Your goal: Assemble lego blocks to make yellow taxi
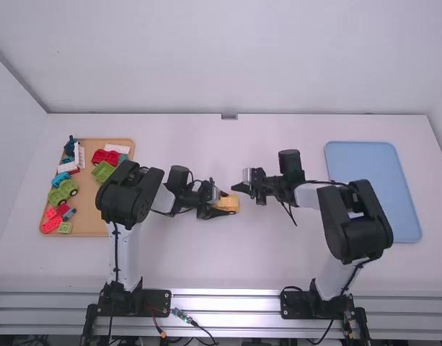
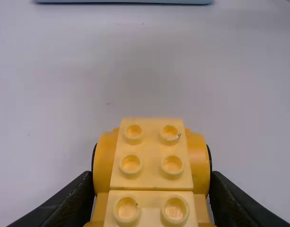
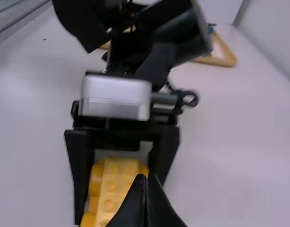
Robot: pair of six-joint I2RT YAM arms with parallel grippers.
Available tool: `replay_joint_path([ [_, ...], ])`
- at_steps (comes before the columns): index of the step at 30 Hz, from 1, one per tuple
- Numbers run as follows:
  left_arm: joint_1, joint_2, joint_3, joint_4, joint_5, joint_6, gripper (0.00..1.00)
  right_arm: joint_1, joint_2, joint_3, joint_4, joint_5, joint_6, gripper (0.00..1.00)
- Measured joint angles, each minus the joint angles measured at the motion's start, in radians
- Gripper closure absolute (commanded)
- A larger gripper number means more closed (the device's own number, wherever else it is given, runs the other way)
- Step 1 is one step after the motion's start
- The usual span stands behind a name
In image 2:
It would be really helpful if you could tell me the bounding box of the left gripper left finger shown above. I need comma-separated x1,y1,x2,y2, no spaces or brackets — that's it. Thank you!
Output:
5,170,96,227

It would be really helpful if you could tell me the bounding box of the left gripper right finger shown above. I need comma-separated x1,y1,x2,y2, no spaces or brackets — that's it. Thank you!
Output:
207,170,290,227

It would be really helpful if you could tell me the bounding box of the yellow toy car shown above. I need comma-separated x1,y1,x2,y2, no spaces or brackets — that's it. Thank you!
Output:
91,117,213,227

